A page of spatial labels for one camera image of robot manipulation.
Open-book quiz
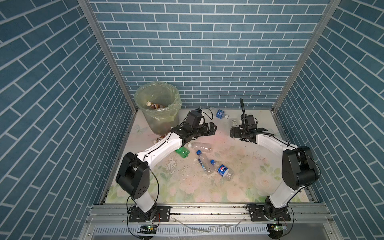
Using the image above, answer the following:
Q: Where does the crushed clear bottle white cap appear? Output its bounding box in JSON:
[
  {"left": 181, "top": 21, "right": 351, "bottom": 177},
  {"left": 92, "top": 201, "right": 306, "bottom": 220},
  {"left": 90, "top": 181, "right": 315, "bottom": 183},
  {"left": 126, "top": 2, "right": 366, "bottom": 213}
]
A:
[{"left": 188, "top": 142, "right": 213, "bottom": 153}]

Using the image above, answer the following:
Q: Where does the blue label Pocari bottle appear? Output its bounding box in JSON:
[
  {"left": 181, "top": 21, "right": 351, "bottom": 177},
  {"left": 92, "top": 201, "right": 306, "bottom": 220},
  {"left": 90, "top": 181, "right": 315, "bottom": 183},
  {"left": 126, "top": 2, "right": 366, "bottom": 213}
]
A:
[{"left": 209, "top": 107, "right": 229, "bottom": 119}]

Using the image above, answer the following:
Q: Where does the clear bottle blue cap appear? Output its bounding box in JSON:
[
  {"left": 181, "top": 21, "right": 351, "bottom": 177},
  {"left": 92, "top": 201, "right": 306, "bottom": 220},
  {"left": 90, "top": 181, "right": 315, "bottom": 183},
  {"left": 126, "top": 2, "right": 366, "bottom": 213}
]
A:
[{"left": 197, "top": 150, "right": 214, "bottom": 176}]

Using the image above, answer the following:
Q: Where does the brown Nescafe coffee bottle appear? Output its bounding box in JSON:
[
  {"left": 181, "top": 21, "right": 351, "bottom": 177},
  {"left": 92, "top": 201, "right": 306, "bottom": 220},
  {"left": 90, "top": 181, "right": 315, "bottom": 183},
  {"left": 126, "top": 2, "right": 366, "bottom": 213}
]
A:
[{"left": 146, "top": 101, "right": 165, "bottom": 110}]

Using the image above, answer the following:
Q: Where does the Pepsi bottle blue label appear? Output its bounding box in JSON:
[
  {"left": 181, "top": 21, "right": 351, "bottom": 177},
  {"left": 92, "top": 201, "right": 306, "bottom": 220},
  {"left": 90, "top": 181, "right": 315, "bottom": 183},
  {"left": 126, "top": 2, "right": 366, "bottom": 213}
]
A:
[{"left": 210, "top": 160, "right": 234, "bottom": 181}]

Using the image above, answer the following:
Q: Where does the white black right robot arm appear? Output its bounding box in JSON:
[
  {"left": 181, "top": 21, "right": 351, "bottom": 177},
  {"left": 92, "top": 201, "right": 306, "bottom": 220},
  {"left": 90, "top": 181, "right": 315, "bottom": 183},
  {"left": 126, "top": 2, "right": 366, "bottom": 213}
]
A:
[{"left": 230, "top": 113, "right": 321, "bottom": 220}]

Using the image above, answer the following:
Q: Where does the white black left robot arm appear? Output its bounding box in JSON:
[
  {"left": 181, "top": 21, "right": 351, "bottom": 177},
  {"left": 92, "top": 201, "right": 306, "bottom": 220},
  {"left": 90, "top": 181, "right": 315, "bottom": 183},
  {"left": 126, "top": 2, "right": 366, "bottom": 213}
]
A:
[{"left": 116, "top": 109, "right": 217, "bottom": 221}]

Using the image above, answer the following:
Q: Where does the mesh bin with green bag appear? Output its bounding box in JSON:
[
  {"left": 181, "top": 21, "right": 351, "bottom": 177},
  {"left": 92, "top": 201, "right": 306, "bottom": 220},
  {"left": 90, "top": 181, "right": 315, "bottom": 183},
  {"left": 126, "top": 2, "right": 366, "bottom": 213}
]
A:
[{"left": 134, "top": 82, "right": 182, "bottom": 135}]

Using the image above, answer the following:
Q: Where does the brown coffee bottle near bin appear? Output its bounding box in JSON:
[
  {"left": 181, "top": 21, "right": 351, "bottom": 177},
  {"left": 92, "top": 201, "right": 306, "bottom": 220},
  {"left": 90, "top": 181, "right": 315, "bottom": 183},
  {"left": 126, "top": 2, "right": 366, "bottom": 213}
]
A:
[{"left": 153, "top": 135, "right": 166, "bottom": 144}]

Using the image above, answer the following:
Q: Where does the green soda bottle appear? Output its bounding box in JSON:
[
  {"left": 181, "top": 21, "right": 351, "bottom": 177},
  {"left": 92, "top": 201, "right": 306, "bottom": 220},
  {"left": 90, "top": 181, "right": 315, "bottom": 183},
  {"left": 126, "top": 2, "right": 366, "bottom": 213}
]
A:
[{"left": 175, "top": 147, "right": 190, "bottom": 159}]

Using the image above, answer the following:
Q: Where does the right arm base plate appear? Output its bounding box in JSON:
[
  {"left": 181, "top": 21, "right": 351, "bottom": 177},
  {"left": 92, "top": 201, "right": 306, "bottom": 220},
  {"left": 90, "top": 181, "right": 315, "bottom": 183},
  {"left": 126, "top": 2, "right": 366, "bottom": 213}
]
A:
[{"left": 246, "top": 204, "right": 291, "bottom": 222}]

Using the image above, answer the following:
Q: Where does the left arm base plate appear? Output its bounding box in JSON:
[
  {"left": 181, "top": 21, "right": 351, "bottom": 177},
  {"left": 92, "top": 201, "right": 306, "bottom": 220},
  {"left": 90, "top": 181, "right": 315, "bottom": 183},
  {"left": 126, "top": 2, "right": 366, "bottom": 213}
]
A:
[{"left": 128, "top": 205, "right": 171, "bottom": 223}]

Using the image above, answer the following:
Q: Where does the aluminium mounting rail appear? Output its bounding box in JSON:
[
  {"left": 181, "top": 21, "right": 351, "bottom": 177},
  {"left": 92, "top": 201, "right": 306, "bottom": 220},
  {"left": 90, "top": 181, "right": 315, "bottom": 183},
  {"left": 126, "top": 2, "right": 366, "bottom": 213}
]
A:
[{"left": 86, "top": 203, "right": 333, "bottom": 226}]

